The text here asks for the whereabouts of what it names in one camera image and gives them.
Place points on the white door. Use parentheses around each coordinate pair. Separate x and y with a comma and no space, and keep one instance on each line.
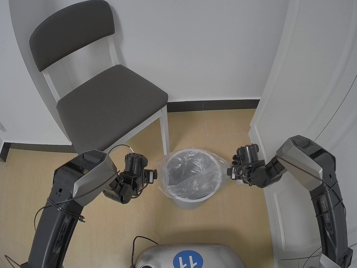
(306,66)

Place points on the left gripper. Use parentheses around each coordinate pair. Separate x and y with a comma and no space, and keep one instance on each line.
(147,177)

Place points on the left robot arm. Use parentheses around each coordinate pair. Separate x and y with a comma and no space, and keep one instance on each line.
(92,172)

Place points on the clear plastic bag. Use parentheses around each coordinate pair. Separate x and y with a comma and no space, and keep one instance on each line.
(195,187)

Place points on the white trash bin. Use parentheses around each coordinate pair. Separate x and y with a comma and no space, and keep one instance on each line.
(189,204)

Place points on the grey padded white chair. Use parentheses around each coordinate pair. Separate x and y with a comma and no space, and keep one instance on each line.
(111,99)

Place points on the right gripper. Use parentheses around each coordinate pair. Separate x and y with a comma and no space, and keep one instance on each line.
(232,174)

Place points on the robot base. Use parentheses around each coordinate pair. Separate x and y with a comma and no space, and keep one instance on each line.
(195,254)

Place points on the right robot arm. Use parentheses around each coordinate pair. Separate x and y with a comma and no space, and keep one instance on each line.
(304,160)

